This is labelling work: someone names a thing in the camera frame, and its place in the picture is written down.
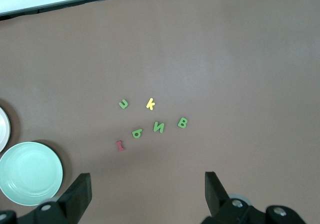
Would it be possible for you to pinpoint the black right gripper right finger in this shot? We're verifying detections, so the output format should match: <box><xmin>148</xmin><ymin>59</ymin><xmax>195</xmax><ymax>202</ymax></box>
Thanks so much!
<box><xmin>202</xmin><ymin>171</ymin><xmax>266</xmax><ymax>224</ymax></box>

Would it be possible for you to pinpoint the white table edge rail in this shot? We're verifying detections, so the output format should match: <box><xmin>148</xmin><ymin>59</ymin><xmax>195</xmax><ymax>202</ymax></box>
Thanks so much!
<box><xmin>0</xmin><ymin>0</ymin><xmax>181</xmax><ymax>22</ymax></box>

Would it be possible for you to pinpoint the pink plate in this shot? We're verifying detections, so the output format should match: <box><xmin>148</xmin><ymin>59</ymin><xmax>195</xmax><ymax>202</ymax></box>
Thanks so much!
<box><xmin>0</xmin><ymin>105</ymin><xmax>12</xmax><ymax>153</ymax></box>

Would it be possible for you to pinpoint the green foam letter N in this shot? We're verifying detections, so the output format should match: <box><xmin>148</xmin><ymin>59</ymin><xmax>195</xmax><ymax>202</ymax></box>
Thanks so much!
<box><xmin>152</xmin><ymin>121</ymin><xmax>166</xmax><ymax>134</ymax></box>

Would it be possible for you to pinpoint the green foam letter B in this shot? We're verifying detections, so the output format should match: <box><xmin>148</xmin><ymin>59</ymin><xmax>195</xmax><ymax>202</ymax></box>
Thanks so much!
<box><xmin>177</xmin><ymin>117</ymin><xmax>190</xmax><ymax>130</ymax></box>

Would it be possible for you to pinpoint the brown table cover mat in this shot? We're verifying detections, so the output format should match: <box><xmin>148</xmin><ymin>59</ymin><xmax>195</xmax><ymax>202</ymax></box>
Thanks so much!
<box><xmin>0</xmin><ymin>0</ymin><xmax>320</xmax><ymax>224</ymax></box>

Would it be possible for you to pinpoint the green foam letter P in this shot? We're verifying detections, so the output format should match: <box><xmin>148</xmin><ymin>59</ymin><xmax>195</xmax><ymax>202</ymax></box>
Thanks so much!
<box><xmin>131</xmin><ymin>128</ymin><xmax>144</xmax><ymax>140</ymax></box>

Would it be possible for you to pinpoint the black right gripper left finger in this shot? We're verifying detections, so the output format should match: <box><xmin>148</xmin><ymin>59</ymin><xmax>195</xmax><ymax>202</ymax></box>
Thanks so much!
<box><xmin>34</xmin><ymin>172</ymin><xmax>92</xmax><ymax>224</ymax></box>

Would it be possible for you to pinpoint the yellow foam letter k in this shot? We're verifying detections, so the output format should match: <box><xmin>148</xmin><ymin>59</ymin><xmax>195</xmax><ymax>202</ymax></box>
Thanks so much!
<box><xmin>145</xmin><ymin>97</ymin><xmax>156</xmax><ymax>112</ymax></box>

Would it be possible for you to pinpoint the green plate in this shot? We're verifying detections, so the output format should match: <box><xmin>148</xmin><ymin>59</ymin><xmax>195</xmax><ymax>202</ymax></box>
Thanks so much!
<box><xmin>0</xmin><ymin>141</ymin><xmax>64</xmax><ymax>207</ymax></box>

